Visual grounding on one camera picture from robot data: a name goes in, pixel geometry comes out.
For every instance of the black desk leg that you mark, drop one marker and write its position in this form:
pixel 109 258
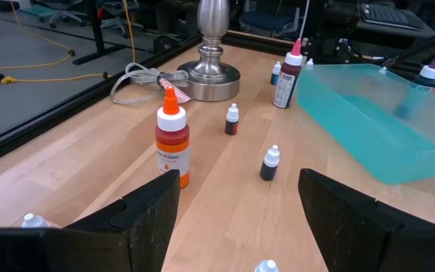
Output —
pixel 96 34

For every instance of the small dropper bottle purple label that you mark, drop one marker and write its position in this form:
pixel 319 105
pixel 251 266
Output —
pixel 269 166

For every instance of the small black dropper bottle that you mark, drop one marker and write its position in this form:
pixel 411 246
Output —
pixel 34 221

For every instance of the large purple-capped food coloring bottle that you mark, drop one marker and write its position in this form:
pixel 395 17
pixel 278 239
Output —
pixel 430 72

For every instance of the small dropper bottle red label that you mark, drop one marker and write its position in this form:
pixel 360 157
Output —
pixel 232 121

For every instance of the black computer keyboard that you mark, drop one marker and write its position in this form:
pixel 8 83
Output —
pixel 389 17

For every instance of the large pink-capped food coloring bottle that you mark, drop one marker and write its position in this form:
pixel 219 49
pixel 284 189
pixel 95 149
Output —
pixel 287 79

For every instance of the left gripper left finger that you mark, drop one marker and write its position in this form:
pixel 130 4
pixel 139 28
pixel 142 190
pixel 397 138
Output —
pixel 89 242

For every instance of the large orange food coloring bottle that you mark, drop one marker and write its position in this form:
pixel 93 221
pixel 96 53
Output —
pixel 172 140

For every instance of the small blue dropper bottle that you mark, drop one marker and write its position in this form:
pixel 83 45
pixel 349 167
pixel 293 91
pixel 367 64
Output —
pixel 275 73

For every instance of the small white-capped dropper bottle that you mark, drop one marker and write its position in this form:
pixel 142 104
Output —
pixel 266 266
pixel 309 62

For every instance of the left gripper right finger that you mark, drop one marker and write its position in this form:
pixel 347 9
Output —
pixel 372 234

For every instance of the office chair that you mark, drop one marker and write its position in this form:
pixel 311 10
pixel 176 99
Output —
pixel 60 13
pixel 121 19

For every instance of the dark side desk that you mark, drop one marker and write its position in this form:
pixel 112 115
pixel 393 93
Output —
pixel 391 32

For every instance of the silver table lamp white shade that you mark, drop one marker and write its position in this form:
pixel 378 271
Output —
pixel 210 75

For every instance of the teal translucent plastic bin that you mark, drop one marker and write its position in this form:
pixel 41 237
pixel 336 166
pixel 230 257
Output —
pixel 372 121

